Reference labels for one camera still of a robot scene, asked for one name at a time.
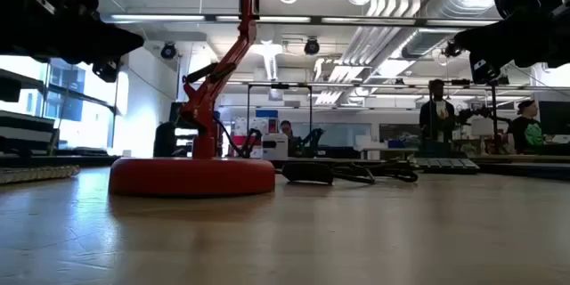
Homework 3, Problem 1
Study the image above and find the large window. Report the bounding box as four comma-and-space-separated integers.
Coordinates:
0, 55, 130, 158

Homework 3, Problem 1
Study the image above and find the black cylinder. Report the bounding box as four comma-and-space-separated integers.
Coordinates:
153, 120, 177, 158

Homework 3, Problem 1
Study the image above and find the black calculator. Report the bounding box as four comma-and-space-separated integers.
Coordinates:
412, 157, 481, 175

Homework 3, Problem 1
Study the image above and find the computer monitor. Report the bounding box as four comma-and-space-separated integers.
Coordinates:
537, 100, 570, 137

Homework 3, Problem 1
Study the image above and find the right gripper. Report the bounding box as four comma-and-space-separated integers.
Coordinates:
453, 0, 558, 86

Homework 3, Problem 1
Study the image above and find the dark grey side desk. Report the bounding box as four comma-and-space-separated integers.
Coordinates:
0, 110, 60, 158

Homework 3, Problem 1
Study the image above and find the red desk lamp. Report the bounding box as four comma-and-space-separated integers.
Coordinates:
108, 0, 276, 198

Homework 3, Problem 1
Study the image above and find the black background stand frame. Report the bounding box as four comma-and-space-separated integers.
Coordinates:
246, 82, 314, 146

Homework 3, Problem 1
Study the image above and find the black lamp power cord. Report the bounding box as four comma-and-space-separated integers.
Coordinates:
212, 113, 419, 186

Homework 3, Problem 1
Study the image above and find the white ceiling fixture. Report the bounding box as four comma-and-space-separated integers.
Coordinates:
251, 39, 286, 82

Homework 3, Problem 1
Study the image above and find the green notebook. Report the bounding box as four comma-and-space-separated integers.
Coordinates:
0, 164, 82, 186

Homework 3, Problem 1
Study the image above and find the white background lampshade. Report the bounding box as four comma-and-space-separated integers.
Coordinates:
469, 118, 495, 137

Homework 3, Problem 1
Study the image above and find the white box device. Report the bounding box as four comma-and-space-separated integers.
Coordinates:
261, 132, 289, 160

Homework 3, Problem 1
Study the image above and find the person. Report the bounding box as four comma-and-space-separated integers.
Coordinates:
279, 119, 300, 158
506, 100, 547, 155
418, 78, 456, 158

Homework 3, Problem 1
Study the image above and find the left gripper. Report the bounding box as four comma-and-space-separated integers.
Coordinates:
21, 0, 145, 84

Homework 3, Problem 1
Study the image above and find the ceiling light strip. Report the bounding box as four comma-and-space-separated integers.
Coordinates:
425, 19, 498, 27
110, 13, 207, 22
216, 15, 312, 24
321, 17, 418, 25

